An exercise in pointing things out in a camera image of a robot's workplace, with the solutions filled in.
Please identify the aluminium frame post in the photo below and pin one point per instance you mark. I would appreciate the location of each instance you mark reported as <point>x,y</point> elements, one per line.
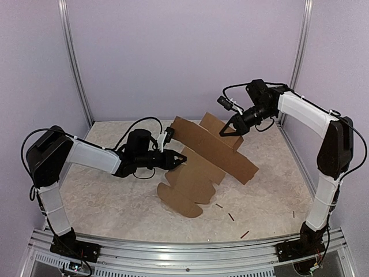
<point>71,54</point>
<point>302,43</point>

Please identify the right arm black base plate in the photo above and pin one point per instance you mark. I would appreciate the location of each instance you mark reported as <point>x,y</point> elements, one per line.
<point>294,249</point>

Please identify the right robot arm white sleeve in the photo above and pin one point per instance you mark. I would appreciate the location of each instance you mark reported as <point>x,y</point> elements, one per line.
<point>334,156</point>

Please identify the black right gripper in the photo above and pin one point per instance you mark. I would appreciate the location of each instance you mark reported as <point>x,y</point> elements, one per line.
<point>241,126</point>

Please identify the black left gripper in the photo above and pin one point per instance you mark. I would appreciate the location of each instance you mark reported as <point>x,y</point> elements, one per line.
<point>169,163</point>

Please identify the left aluminium frame post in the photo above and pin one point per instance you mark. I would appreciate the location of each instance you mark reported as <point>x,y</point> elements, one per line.
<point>71,54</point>

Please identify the robot arm white sleeve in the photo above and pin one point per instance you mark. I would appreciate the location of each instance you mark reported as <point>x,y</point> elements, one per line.
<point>50,160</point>
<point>334,156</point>

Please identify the right aluminium frame post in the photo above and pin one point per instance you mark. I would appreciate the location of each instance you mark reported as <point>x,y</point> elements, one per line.
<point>302,43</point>

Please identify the left robot arm white sleeve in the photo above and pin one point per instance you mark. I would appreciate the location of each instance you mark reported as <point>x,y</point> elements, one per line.
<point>50,160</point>

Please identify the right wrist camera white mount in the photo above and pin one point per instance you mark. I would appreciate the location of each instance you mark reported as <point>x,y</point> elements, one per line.
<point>229,105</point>

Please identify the brown cardboard box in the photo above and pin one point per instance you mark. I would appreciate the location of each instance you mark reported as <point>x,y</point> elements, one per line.
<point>209,159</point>

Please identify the front aluminium frame rail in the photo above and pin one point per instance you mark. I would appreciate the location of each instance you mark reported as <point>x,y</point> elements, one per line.
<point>121,257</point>

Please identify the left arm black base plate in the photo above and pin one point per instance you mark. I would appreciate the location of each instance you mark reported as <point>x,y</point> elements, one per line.
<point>73,248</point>

